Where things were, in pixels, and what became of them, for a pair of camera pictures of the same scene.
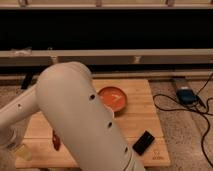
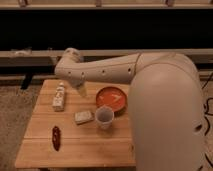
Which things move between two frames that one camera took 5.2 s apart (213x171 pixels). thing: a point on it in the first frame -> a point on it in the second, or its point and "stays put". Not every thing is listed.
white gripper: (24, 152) -> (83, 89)
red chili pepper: (56, 140) stays put
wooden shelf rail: (49, 57) stays put
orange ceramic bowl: (113, 97) stays put
